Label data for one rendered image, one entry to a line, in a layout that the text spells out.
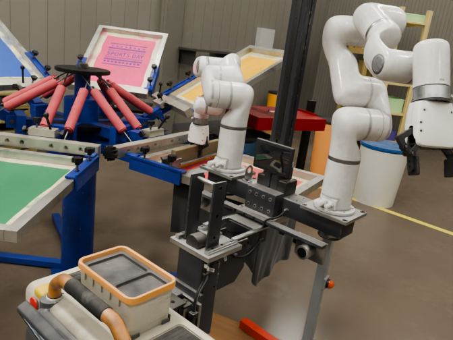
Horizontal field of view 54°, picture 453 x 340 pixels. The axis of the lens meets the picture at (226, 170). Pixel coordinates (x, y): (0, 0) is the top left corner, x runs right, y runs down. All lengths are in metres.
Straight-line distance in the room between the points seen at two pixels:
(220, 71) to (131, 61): 2.12
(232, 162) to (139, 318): 0.71
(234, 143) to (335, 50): 0.46
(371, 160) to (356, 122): 3.77
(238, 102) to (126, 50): 2.35
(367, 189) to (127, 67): 2.93
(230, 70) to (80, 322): 0.97
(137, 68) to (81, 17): 2.71
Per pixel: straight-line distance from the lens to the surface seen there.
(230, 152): 1.57
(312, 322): 2.09
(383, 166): 5.04
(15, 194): 1.79
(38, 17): 5.95
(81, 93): 2.55
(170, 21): 6.91
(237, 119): 1.54
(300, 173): 2.30
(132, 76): 3.52
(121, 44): 3.88
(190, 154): 2.20
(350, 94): 1.35
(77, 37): 6.20
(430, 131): 1.03
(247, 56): 3.41
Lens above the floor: 1.60
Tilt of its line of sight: 17 degrees down
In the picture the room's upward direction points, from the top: 7 degrees clockwise
